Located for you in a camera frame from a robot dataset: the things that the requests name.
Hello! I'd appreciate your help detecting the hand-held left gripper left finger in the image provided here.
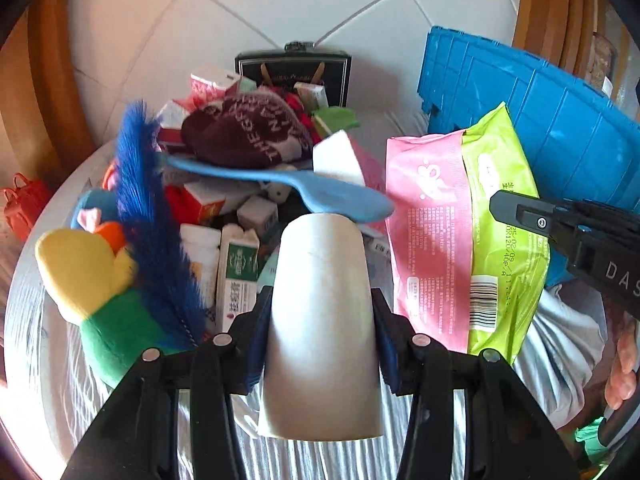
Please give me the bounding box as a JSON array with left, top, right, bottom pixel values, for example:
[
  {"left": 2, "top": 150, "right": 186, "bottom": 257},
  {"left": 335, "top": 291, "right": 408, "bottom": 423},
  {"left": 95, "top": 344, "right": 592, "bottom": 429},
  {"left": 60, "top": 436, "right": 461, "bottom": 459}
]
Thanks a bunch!
[{"left": 60, "top": 285, "right": 273, "bottom": 480}]

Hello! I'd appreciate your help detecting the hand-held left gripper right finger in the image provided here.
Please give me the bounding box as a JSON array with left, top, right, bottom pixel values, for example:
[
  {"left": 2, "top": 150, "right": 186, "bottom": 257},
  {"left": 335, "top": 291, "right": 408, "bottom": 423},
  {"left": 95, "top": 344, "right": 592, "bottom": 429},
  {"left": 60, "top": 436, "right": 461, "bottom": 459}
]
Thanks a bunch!
[{"left": 370, "top": 287, "right": 581, "bottom": 480}]

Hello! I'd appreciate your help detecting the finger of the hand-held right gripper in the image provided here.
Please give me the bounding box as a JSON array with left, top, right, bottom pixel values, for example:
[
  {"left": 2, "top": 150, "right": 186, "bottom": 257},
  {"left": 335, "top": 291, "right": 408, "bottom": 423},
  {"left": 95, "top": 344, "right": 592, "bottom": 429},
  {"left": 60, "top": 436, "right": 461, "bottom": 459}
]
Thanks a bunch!
[{"left": 489, "top": 190, "right": 581, "bottom": 248}]

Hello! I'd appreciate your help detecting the green wipes pack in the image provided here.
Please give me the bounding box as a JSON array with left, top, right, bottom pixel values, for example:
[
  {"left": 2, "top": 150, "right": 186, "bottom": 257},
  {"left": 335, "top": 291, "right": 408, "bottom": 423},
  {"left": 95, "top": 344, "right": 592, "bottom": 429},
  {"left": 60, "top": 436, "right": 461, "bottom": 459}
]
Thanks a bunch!
[{"left": 460, "top": 102, "right": 551, "bottom": 366}]

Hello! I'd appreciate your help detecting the white paper roll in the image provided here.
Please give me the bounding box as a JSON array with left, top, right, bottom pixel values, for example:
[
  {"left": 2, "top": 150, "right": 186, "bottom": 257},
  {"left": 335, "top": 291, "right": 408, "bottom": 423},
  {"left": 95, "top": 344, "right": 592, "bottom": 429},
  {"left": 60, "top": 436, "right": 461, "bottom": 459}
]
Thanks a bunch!
[{"left": 257, "top": 212, "right": 386, "bottom": 442}]

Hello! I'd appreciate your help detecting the pink wipes pack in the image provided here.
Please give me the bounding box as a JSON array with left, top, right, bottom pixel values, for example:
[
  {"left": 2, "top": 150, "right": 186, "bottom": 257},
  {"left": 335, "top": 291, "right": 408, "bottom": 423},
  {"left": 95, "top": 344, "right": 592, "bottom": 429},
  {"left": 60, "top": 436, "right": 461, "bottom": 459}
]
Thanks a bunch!
[{"left": 385, "top": 129, "right": 473, "bottom": 356}]

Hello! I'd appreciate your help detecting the blue plastic crate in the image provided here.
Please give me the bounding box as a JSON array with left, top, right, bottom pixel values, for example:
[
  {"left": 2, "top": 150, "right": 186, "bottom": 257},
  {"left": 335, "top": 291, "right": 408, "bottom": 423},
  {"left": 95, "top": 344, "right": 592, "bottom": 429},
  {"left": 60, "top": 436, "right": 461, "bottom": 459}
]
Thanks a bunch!
[{"left": 415, "top": 25, "right": 640, "bottom": 211}]

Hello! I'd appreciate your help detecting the person's right hand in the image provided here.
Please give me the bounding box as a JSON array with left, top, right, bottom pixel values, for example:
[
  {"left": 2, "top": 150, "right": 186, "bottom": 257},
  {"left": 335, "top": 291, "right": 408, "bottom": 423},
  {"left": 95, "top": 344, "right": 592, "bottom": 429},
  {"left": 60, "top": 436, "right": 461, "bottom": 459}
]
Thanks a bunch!
[{"left": 604, "top": 320, "right": 640, "bottom": 411}]

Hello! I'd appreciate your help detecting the green white toothpaste box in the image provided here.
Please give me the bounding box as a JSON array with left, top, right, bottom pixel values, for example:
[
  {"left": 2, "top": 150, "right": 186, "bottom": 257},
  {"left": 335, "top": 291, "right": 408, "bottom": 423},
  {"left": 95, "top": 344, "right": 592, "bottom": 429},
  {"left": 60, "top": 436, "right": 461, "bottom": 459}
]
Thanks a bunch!
[{"left": 216, "top": 224, "right": 261, "bottom": 333}]

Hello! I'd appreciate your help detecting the tall white carton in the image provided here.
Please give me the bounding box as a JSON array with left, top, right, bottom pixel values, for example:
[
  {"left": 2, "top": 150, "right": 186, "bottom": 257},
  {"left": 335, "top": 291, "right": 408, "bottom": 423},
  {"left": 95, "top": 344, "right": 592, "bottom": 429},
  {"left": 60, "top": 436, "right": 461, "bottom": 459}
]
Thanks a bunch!
[{"left": 179, "top": 223, "right": 222, "bottom": 311}]

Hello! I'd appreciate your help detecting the white cube carton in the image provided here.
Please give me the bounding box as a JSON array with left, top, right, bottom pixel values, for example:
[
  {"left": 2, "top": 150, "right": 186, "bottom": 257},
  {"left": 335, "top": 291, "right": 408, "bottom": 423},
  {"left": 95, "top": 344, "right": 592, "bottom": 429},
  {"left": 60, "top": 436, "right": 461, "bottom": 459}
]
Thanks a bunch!
[{"left": 236, "top": 194, "right": 279, "bottom": 233}]

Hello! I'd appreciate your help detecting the red white carton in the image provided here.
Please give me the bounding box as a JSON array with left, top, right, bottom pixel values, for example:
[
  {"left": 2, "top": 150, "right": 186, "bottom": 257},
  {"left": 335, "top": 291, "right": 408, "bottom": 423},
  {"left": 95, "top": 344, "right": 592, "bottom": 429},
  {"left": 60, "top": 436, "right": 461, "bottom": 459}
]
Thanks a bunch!
[{"left": 165, "top": 180, "right": 261, "bottom": 226}]

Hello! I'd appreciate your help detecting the blue plastic spoon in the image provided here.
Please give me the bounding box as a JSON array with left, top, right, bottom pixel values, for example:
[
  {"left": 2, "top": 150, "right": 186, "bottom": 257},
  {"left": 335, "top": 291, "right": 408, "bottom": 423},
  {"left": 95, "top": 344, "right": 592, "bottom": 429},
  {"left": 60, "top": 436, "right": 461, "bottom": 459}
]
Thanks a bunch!
[{"left": 165, "top": 154, "right": 396, "bottom": 224}]

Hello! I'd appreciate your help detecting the rolled patterned carpet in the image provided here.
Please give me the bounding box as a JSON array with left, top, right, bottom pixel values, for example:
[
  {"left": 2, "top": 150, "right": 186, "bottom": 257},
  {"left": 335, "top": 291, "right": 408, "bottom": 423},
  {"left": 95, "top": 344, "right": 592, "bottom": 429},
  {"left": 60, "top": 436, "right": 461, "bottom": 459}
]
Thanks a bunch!
[{"left": 585, "top": 32, "right": 621, "bottom": 98}]

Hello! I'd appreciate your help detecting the blue feather toy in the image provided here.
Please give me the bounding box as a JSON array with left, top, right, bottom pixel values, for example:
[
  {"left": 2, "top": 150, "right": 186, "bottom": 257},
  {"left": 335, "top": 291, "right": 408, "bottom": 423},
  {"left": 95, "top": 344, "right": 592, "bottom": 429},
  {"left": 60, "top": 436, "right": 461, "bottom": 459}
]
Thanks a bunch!
[{"left": 116, "top": 101, "right": 208, "bottom": 348}]

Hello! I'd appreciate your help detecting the green cloth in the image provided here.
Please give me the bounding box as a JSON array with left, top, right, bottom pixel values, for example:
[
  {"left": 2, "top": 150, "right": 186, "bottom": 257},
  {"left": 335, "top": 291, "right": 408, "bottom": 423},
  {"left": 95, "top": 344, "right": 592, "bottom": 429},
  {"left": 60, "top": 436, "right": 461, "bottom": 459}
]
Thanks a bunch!
[{"left": 575, "top": 417, "right": 608, "bottom": 461}]

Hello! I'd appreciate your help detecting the pink white tissue pack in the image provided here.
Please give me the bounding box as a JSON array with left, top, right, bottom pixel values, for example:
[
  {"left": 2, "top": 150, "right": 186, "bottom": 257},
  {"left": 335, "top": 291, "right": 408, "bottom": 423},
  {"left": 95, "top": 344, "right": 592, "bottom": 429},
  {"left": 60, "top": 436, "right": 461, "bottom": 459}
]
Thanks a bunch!
[{"left": 312, "top": 130, "right": 388, "bottom": 196}]

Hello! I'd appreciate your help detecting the yellow green parrot plush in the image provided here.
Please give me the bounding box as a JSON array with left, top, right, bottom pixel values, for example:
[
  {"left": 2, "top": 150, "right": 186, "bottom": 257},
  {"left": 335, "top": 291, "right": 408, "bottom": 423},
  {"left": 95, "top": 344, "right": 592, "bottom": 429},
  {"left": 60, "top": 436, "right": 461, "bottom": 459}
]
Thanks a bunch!
[{"left": 35, "top": 220, "right": 201, "bottom": 386}]

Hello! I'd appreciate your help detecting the small white carton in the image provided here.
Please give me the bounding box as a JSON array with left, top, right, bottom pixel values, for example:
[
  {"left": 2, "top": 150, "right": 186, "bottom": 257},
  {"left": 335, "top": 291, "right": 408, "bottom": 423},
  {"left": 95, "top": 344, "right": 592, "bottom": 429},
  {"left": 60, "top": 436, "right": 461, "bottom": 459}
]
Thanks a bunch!
[{"left": 295, "top": 81, "right": 329, "bottom": 109}]

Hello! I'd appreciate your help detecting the red white tissue box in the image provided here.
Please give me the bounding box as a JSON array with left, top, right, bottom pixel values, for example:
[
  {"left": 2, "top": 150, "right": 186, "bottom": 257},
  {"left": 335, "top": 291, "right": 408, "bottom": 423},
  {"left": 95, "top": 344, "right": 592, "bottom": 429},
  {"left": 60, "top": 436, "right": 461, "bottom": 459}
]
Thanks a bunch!
[{"left": 155, "top": 99, "right": 193, "bottom": 153}]

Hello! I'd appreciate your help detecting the small red bag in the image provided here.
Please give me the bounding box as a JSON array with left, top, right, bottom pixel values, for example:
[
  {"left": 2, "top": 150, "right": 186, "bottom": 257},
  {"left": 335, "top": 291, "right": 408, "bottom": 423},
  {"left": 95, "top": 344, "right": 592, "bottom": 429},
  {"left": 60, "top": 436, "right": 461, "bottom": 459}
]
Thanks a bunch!
[{"left": 2, "top": 172, "right": 53, "bottom": 243}]

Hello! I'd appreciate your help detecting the red white tissue pack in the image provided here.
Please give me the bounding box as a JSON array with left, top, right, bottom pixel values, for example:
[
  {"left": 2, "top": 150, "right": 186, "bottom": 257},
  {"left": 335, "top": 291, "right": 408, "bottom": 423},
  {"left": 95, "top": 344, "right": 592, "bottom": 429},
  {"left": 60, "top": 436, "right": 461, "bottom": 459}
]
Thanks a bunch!
[{"left": 189, "top": 64, "right": 242, "bottom": 107}]

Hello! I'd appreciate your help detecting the black gift box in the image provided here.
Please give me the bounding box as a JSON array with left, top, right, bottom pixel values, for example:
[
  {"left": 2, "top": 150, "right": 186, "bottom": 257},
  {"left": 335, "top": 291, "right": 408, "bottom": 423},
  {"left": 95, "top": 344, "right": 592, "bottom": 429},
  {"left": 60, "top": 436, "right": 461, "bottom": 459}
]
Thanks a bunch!
[{"left": 235, "top": 40, "right": 353, "bottom": 108}]

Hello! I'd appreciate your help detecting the curved wooden frame post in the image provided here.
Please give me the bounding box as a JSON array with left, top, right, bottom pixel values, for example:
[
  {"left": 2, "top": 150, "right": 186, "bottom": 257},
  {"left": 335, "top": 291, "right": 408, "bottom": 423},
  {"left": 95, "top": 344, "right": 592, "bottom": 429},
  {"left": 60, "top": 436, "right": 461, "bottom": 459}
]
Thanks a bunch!
[
  {"left": 512, "top": 0, "right": 601, "bottom": 78},
  {"left": 27, "top": 0, "right": 101, "bottom": 181}
]

